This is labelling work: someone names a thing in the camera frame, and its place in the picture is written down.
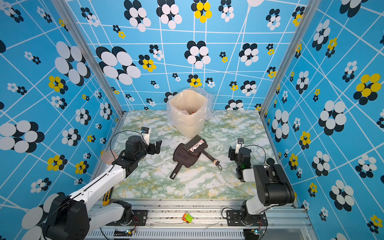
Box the beige trash bin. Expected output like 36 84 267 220
170 89 208 139

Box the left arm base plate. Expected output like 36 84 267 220
118 210 149 227

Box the black round cap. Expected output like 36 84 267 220
266 158 276 166

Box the black dustpan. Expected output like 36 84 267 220
170 143 201 180

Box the black pink hand brush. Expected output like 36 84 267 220
183 135 222 170

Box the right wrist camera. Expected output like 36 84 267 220
235 138 244 154

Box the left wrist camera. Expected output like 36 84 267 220
141 127 151 146

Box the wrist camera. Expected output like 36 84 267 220
235 138 244 154
141 127 151 146

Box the small green orange toy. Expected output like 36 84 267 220
182 213 194 224

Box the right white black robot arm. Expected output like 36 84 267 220
229 147 295 226

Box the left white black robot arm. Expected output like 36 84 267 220
42 134 162 240

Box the pink translucent cup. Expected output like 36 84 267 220
101 151 118 165

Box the yellow utility knife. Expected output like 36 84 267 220
103 187 113 206

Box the aluminium frame rail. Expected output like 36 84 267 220
78 199 317 240

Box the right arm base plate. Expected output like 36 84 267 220
225 210 268 228

